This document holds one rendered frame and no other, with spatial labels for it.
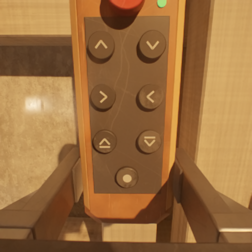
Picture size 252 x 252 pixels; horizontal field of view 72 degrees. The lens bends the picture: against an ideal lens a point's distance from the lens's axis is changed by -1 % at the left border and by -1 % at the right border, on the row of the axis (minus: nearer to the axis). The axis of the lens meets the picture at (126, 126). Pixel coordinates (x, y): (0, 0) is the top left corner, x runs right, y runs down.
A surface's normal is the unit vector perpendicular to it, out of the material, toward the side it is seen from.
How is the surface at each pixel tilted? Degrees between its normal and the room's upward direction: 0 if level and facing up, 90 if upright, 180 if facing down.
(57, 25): 0
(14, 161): 0
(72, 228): 90
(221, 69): 0
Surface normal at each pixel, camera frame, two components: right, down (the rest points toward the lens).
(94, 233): 0.01, -0.97
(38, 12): -0.03, 0.25
